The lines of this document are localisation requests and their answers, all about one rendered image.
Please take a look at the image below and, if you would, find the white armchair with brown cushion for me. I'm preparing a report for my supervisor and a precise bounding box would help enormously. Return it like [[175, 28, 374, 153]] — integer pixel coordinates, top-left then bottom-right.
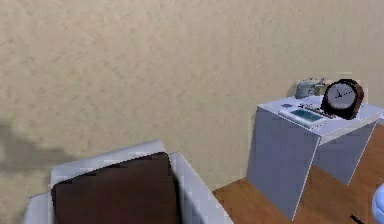
[[21, 139, 235, 224]]

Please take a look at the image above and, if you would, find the white side table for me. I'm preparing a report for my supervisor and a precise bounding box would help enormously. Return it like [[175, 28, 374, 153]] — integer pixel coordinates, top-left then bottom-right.
[[246, 95, 384, 222]]

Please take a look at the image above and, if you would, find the white tray with teal panel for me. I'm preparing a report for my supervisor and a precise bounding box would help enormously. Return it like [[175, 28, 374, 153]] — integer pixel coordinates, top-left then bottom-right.
[[278, 103, 336, 130]]

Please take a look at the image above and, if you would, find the grey watering can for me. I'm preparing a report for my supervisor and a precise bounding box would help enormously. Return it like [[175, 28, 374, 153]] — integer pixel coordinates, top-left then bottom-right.
[[294, 77, 328, 100]]

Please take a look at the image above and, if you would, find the brown round clock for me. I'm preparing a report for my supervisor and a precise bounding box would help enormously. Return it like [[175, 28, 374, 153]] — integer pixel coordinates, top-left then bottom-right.
[[320, 78, 366, 121]]

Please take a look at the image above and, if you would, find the pale blue round object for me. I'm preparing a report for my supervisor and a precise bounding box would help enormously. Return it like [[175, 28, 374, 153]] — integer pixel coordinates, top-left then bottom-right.
[[371, 184, 384, 224]]

